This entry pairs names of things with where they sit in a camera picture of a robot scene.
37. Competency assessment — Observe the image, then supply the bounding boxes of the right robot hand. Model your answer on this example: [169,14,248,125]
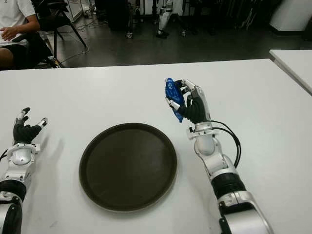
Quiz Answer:
[165,78,212,124]

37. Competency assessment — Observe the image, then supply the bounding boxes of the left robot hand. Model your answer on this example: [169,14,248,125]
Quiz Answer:
[12,107,48,145]

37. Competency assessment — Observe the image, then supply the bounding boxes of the blue Oreo cookie pack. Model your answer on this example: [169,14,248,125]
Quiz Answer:
[163,77,184,123]

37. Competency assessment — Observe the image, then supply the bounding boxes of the black chair under person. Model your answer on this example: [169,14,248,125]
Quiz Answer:
[12,31,61,69]

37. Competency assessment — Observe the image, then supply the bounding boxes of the round dark brown tray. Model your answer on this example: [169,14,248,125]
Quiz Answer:
[78,122,177,212]

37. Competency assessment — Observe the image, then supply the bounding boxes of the white humanoid robot legs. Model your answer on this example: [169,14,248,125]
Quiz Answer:
[156,0,175,39]

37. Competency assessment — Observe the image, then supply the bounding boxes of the neighbouring white table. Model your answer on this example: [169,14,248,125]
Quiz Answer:
[269,49,312,96]

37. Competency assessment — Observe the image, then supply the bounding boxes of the black empty chair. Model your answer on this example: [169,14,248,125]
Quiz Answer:
[39,0,87,48]

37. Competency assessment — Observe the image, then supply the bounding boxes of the seated person white shirt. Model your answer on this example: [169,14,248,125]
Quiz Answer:
[0,0,41,70]

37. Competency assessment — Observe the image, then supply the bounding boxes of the black wheeled cart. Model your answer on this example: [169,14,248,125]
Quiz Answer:
[107,0,135,39]

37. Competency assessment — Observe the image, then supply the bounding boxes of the white curved panel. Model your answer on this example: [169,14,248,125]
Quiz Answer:
[269,0,310,32]

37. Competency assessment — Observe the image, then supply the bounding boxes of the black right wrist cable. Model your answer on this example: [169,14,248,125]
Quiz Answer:
[211,120,242,168]

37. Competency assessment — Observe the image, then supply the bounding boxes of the white floor cable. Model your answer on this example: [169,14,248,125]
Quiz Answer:
[60,21,108,61]

